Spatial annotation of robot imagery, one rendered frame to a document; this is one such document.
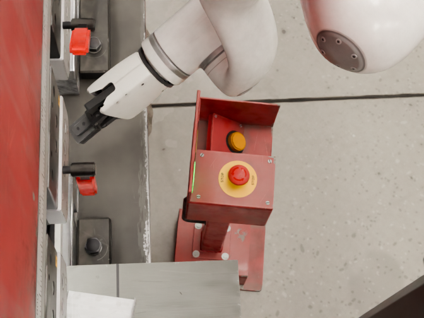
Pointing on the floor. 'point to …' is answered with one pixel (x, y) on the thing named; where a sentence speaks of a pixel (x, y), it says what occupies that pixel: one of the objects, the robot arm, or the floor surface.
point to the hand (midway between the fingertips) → (84, 129)
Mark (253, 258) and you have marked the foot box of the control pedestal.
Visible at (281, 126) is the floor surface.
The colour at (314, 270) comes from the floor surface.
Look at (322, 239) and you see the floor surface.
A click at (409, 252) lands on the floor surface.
